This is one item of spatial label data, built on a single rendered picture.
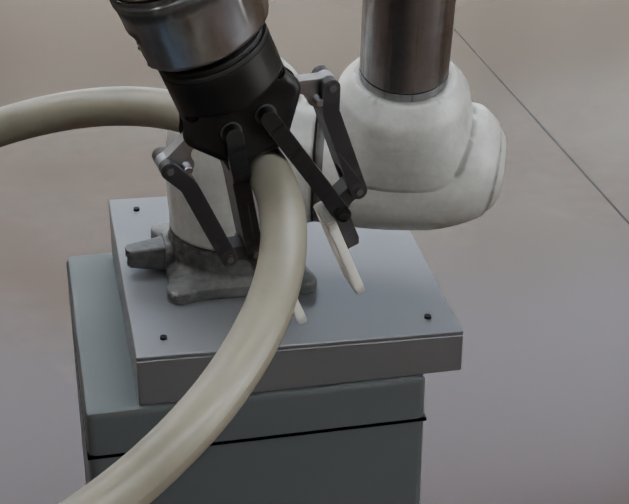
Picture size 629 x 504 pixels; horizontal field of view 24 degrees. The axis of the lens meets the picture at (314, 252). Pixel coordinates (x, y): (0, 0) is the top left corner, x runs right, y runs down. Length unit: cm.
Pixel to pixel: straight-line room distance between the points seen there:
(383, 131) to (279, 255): 73
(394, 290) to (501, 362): 153
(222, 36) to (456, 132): 78
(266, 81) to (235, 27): 5
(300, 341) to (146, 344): 17
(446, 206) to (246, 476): 40
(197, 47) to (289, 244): 13
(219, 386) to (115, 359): 94
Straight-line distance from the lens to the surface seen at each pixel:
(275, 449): 173
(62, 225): 392
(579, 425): 310
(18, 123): 116
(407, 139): 161
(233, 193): 98
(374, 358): 169
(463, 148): 165
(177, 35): 88
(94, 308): 187
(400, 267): 182
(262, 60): 92
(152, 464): 81
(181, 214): 173
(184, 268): 176
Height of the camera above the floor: 172
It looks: 27 degrees down
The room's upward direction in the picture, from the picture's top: straight up
